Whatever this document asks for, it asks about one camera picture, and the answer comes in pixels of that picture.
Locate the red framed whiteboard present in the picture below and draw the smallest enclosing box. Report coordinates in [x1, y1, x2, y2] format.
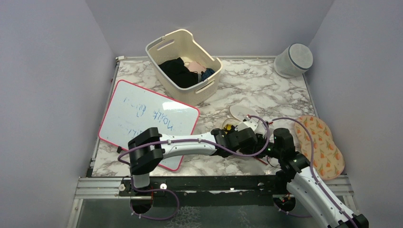
[98, 79, 201, 172]

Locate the blue garment in basket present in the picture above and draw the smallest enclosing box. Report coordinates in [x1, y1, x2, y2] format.
[201, 68, 215, 81]

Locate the black mounting rail base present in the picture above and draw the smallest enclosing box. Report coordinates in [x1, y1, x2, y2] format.
[118, 175, 297, 211]

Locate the cream plastic laundry basket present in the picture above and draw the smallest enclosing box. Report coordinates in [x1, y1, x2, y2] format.
[145, 29, 223, 106]

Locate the black garment in basket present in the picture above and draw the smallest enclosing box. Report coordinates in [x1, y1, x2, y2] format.
[158, 57, 202, 88]

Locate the yellow black bra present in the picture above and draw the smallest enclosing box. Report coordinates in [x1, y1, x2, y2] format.
[223, 124, 235, 133]

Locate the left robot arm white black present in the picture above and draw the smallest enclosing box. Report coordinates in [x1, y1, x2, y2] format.
[128, 123, 258, 195]

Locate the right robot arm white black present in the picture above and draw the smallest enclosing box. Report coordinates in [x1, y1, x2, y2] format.
[265, 128, 369, 228]

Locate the carrot pattern round cushion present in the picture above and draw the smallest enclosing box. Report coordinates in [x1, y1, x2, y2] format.
[294, 115, 345, 180]

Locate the small red white card box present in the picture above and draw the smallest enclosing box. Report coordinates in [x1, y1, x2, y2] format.
[255, 158, 268, 165]

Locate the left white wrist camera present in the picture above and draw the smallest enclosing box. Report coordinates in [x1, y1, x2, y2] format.
[235, 115, 259, 132]

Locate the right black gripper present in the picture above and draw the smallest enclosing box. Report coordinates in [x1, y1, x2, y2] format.
[240, 133, 282, 159]

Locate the pink garment in basket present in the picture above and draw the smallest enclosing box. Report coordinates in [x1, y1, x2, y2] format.
[184, 61, 206, 74]

